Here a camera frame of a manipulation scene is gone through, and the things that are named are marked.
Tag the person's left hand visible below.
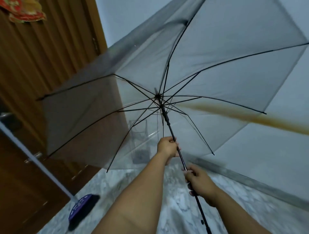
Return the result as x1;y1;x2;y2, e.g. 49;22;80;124
157;136;181;166

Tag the person's left forearm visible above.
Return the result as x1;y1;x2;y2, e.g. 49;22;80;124
91;153;173;234

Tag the person's right forearm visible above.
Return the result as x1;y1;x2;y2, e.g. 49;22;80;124
200;189;271;234

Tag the red and gold door decoration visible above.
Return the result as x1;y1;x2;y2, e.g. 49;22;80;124
0;0;47;24

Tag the dark brown wooden cabinet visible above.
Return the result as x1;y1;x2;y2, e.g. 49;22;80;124
0;130;103;234

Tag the transparent umbrella with black frame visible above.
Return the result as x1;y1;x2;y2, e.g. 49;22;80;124
36;0;309;234

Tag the purple broom with white handle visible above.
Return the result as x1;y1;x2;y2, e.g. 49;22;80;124
0;119;100;232

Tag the metal cabinet handle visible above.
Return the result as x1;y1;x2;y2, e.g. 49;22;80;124
24;152;43;164
71;165;89;180

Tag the person's right hand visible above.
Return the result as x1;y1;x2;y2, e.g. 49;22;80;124
182;164;220;208

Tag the wire umbrella stand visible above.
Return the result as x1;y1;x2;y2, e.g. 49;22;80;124
128;119;160;165

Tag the ribbed brown wooden door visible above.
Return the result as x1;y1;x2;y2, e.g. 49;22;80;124
0;0;133;169

